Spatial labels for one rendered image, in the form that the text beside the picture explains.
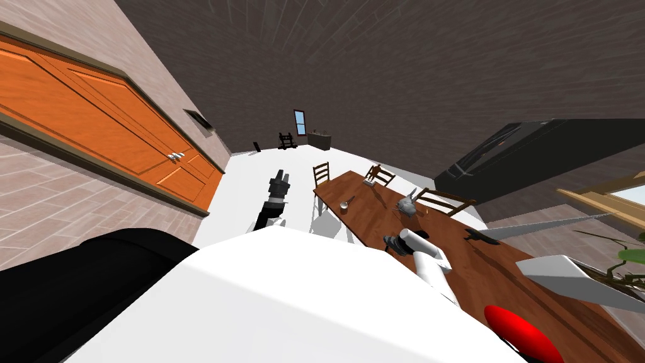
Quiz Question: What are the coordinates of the wooden chair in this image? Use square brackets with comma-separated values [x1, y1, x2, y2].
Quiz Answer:
[312, 161, 332, 217]
[412, 187, 477, 218]
[365, 164, 397, 188]

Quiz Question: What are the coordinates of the black refrigerator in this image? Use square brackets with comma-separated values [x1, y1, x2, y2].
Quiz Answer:
[433, 118, 645, 205]

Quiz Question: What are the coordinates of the dark framed wall picture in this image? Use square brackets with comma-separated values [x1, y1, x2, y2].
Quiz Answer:
[181, 108, 217, 139]

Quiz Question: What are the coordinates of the wooden framed window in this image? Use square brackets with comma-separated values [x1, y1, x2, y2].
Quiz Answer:
[556, 171, 645, 231]

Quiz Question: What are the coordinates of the grey cabinet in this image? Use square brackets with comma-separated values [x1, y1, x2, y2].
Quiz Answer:
[307, 129, 333, 152]

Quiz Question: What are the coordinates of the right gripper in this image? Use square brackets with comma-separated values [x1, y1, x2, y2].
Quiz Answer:
[382, 234, 407, 257]

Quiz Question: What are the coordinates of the white pot with green plant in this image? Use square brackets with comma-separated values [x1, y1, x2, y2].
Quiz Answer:
[514, 229, 645, 314]

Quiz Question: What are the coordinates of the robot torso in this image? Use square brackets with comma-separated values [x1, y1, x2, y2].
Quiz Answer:
[64, 225, 528, 363]

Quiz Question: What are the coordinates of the brown wooden table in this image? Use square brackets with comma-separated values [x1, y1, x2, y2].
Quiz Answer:
[312, 170, 645, 363]

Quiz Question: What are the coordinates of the grey knife with black handle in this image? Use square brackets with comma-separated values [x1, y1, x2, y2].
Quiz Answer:
[464, 212, 619, 247]

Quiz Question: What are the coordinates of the brown statuette on base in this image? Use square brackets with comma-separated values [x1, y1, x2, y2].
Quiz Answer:
[363, 163, 382, 189]

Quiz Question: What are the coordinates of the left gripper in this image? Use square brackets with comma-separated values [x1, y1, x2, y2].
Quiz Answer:
[268, 170, 292, 201]

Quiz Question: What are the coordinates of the orange double door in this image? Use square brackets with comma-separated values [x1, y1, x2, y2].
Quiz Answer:
[0, 34, 225, 218]

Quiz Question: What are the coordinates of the red round object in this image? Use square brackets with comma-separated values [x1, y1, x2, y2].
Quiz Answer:
[483, 304, 566, 363]

